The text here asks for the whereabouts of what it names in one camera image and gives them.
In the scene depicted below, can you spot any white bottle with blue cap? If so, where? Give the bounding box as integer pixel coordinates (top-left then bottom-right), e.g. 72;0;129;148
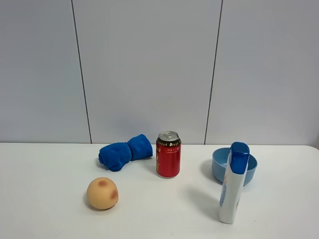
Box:
218;142;250;224

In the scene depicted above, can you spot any blue towel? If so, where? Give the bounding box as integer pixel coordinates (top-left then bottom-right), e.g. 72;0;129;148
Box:
98;134;153;172

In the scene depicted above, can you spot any tan spotted ball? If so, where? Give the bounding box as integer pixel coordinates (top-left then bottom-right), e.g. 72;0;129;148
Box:
86;177;119;210

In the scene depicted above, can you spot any red soda can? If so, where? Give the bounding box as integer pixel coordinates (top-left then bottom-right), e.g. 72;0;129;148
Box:
156;131;181;178

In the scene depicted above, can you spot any light blue bowl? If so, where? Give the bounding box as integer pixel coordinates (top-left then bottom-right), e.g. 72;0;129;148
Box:
212;147;258;186

